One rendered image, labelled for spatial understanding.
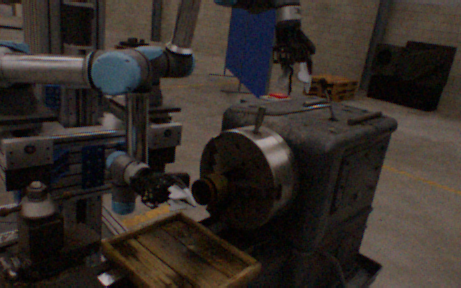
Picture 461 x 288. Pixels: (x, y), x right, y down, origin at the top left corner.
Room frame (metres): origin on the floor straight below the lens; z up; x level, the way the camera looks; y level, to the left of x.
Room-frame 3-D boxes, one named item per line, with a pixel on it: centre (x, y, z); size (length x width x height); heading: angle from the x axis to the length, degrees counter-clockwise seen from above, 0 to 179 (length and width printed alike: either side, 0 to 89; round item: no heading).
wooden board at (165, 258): (0.91, 0.10, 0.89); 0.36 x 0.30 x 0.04; 50
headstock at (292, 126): (1.42, -0.31, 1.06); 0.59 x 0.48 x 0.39; 140
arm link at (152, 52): (1.56, 0.38, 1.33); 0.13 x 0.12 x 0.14; 132
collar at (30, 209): (0.69, 0.39, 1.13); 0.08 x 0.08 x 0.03
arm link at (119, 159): (1.07, 0.31, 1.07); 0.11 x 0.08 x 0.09; 50
